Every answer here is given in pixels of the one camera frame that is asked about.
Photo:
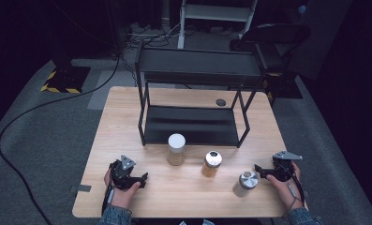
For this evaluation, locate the person's left hand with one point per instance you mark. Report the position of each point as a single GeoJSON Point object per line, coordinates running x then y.
{"type": "Point", "coordinates": [122, 197]}

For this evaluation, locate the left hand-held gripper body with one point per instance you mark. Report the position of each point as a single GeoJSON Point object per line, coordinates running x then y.
{"type": "Point", "coordinates": [122, 175]}

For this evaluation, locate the person's right hand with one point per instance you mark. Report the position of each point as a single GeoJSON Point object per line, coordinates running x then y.
{"type": "Point", "coordinates": [282, 192]}

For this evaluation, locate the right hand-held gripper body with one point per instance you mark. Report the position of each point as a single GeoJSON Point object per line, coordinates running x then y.
{"type": "Point", "coordinates": [283, 167]}

